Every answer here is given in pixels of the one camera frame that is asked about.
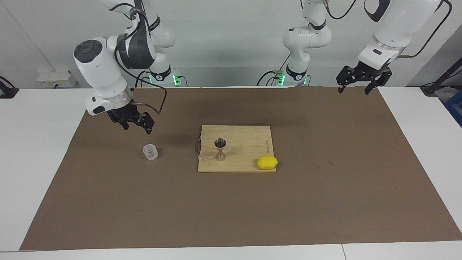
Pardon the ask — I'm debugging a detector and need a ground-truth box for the black clamp mount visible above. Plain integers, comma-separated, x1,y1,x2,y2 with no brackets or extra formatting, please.
0,76,19,99

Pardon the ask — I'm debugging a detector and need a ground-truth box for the white wall socket box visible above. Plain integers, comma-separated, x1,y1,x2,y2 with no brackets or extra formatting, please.
37,70,78,88

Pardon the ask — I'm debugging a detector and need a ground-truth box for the yellow lemon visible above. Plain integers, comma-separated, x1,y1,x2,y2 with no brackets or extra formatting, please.
257,156,279,170

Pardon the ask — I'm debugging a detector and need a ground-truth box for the clear glass cup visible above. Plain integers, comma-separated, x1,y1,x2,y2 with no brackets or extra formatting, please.
142,144,159,161

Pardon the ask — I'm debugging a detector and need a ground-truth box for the black base cable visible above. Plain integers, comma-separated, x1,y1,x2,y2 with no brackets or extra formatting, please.
257,53,290,87
135,70,151,87

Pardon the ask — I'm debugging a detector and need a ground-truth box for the blue crate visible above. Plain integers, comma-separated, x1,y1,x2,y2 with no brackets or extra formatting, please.
444,89,462,127

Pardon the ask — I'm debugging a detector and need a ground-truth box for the brown table mat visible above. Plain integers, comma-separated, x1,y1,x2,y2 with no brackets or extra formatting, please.
19,87,462,251

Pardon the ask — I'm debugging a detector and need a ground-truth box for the steel cocktail jigger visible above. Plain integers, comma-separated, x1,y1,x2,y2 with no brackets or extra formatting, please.
214,138,227,162

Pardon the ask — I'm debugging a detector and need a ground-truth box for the black left base cable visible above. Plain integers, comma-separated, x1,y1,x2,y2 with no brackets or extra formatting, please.
257,53,290,87

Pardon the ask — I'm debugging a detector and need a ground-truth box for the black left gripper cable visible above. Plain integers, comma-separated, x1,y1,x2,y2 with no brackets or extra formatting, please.
323,0,453,59

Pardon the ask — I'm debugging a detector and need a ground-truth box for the wooden cutting board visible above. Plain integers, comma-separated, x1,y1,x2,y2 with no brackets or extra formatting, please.
197,125,277,173

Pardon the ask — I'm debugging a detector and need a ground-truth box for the black stand leg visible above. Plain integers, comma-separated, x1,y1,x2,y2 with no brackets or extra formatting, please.
420,57,462,96

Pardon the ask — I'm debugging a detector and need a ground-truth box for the black right base cable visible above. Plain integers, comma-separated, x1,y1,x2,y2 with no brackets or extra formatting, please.
135,70,151,87

